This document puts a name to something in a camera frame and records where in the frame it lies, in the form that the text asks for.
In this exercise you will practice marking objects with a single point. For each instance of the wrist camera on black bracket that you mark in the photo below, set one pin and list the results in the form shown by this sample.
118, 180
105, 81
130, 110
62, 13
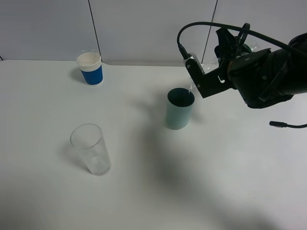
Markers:
211, 83

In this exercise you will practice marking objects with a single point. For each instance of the teal plastic cup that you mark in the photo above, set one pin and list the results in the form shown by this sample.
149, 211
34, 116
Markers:
178, 109

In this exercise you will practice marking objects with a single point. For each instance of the clear green-label water bottle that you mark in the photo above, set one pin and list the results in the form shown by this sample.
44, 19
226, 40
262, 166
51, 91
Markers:
211, 65

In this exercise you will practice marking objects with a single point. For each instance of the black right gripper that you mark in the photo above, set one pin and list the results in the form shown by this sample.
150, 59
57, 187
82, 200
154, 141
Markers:
250, 74

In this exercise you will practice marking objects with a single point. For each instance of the blue white paper cup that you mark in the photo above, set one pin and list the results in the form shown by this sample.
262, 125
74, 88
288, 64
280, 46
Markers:
90, 65

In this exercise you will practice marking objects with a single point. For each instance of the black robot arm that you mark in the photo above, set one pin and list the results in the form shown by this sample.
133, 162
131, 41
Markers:
289, 70

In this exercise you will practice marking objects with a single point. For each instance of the clear drinking glass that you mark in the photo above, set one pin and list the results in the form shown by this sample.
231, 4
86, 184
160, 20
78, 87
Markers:
88, 141

